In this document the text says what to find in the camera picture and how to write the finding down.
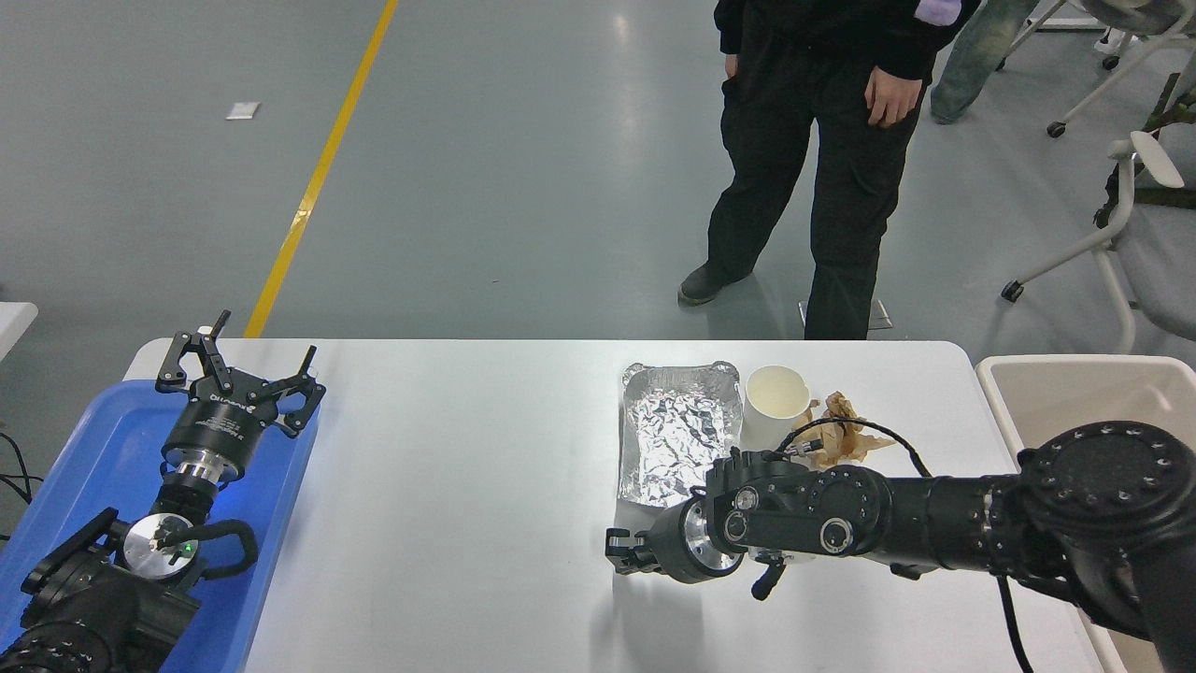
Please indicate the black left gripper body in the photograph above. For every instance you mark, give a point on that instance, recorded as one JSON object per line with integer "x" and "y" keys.
{"x": 220, "y": 421}

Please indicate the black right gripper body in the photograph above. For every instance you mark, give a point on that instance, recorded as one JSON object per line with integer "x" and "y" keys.
{"x": 668, "y": 542}

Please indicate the white paper cup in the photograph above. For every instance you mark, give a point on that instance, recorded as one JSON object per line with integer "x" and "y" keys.
{"x": 774, "y": 407}

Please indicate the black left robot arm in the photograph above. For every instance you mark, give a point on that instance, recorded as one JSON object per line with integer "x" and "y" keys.
{"x": 89, "y": 608}

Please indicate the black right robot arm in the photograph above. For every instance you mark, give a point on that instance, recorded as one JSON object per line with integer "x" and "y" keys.
{"x": 934, "y": 523}

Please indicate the person's hand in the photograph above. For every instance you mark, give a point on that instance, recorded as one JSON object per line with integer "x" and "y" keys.
{"x": 892, "y": 93}

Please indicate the crumpled foil tray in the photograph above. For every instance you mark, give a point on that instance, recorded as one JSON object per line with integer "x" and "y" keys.
{"x": 673, "y": 430}

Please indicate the blue plastic tray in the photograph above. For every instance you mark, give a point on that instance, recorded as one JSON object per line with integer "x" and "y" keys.
{"x": 103, "y": 439}

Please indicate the white side table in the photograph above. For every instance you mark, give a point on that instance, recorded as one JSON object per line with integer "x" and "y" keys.
{"x": 14, "y": 327}

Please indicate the crumpled tan paper ball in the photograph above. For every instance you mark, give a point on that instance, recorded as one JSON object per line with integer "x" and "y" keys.
{"x": 846, "y": 421}

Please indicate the person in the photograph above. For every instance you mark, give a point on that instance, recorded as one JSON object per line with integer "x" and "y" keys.
{"x": 976, "y": 56}
{"x": 1168, "y": 192}
{"x": 775, "y": 168}

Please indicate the large pale bin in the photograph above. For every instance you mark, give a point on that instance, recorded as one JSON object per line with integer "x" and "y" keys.
{"x": 1074, "y": 393}

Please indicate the white chair with grey seat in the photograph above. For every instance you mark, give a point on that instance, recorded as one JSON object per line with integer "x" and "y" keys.
{"x": 1159, "y": 252}

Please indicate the white frame wheeled chair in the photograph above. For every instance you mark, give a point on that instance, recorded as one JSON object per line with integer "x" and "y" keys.
{"x": 1103, "y": 84}

